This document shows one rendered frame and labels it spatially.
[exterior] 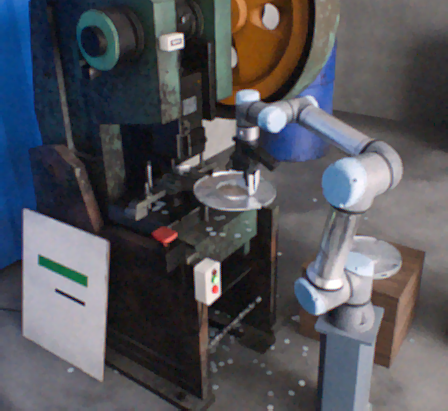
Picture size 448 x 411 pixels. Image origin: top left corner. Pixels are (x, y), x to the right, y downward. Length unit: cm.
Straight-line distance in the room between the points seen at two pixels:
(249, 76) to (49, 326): 133
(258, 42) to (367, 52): 309
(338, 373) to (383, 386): 42
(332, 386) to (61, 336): 112
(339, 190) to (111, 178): 97
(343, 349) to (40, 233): 127
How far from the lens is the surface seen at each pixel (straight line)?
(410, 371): 243
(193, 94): 193
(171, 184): 200
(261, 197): 189
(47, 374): 245
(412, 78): 508
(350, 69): 526
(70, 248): 224
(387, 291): 222
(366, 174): 141
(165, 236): 171
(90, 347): 233
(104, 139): 201
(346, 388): 199
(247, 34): 217
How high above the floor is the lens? 163
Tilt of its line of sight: 25 degrees down
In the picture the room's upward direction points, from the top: 1 degrees counter-clockwise
